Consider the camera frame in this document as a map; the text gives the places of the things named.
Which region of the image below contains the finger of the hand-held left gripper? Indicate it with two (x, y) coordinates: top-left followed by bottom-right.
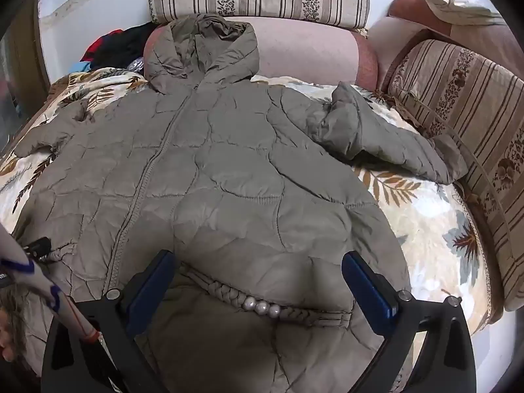
(24, 237), (53, 262)

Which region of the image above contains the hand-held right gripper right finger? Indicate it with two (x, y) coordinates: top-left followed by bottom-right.
(342, 250), (478, 393)

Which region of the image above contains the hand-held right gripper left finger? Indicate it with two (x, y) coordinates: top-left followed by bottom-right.
(41, 249), (178, 393)

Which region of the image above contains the olive quilted hooded jacket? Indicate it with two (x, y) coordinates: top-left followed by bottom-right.
(16, 13), (469, 393)

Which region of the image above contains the pile of dark clothes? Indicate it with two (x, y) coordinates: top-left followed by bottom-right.
(71, 22), (159, 72)

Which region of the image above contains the leaf print blanket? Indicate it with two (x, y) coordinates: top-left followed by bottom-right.
(0, 67), (494, 393)

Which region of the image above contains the cream cloth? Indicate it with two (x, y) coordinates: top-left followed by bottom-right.
(421, 0), (507, 26)

